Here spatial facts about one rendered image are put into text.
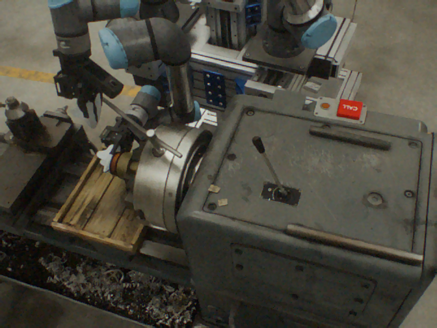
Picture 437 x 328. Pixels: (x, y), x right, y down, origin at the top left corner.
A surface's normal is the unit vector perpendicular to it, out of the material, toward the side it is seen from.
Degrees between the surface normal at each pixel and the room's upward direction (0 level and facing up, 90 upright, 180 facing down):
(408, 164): 0
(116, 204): 0
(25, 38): 0
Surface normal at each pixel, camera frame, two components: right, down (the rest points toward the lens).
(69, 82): -0.33, 0.58
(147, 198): -0.32, 0.36
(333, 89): -0.07, -0.62
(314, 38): 0.49, 0.73
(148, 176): -0.25, -0.02
